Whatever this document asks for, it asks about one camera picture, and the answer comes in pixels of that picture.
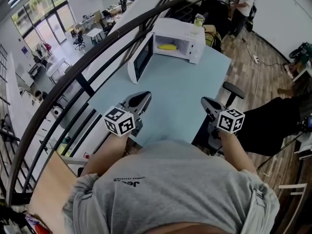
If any black armrest office chair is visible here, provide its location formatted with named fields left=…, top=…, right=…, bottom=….
left=192, top=81, right=302, bottom=157

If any white wooden frame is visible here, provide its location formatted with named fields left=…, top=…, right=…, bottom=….
left=277, top=183, right=309, bottom=234

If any colourful plastic bag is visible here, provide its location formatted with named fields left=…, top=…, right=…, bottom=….
left=24, top=212, right=52, bottom=234

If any light wooden board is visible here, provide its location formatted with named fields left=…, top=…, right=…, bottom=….
left=26, top=151, right=88, bottom=234

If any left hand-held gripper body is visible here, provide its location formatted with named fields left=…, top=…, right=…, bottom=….
left=104, top=102, right=144, bottom=138

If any white microwave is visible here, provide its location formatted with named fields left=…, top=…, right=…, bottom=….
left=127, top=17, right=207, bottom=84

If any black high-back office chair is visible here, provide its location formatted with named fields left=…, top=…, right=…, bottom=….
left=198, top=0, right=232, bottom=41

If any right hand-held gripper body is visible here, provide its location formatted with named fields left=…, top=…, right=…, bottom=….
left=209, top=108, right=245, bottom=137

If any yellow green backpack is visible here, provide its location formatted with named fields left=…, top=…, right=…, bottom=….
left=204, top=24, right=224, bottom=52

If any grey t-shirt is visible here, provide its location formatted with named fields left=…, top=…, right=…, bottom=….
left=62, top=139, right=281, bottom=234

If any person's right forearm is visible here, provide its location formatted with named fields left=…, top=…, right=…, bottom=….
left=219, top=130, right=258, bottom=174

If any person's left forearm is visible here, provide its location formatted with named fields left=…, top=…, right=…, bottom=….
left=81, top=130, right=130, bottom=177

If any black metal railing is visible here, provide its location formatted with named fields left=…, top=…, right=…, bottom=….
left=4, top=0, right=215, bottom=207

